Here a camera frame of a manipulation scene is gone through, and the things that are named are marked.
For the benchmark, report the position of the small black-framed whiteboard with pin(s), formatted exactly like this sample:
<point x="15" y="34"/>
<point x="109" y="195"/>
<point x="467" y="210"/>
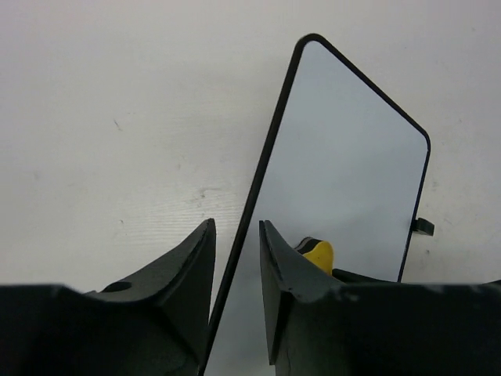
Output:
<point x="341" y="162"/>

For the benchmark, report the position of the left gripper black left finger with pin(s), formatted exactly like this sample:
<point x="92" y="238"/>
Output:
<point x="152" y="322"/>

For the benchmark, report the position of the yellow whiteboard eraser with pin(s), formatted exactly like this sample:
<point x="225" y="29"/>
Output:
<point x="318" y="252"/>

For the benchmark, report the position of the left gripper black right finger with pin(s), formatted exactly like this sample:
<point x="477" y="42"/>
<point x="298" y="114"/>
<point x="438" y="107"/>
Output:
<point x="316" y="325"/>

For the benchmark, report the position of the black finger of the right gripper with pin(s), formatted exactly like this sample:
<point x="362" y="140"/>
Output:
<point x="346" y="277"/>

